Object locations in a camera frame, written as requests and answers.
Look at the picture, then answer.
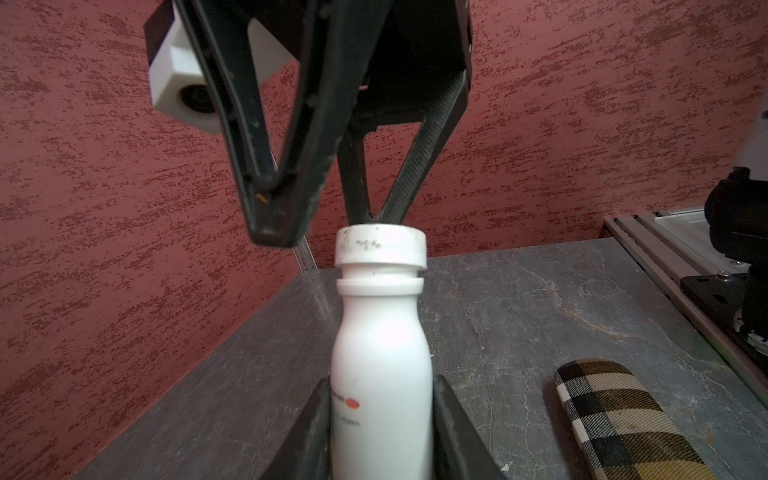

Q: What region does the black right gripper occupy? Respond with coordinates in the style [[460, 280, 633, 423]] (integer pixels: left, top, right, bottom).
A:
[[172, 0, 475, 249]]

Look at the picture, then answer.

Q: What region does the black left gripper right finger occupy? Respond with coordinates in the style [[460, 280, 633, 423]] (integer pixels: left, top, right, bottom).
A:
[[433, 375, 505, 480]]

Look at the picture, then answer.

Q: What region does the plaid checkered pouch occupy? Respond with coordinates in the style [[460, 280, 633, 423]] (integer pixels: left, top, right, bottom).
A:
[[555, 359, 715, 479]]

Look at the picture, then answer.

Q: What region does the aluminium corner post left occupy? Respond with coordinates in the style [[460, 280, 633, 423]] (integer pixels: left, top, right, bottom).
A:
[[285, 235, 336, 324]]

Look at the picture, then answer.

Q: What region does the small white pill bottle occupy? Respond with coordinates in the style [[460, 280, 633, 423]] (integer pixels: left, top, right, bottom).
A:
[[330, 224, 433, 479]]

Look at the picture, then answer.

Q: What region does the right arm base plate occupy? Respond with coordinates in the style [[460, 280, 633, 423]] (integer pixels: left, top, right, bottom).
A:
[[680, 273, 767, 370]]

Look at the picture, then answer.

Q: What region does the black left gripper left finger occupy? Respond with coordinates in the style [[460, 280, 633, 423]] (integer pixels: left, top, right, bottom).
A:
[[260, 378, 332, 480]]

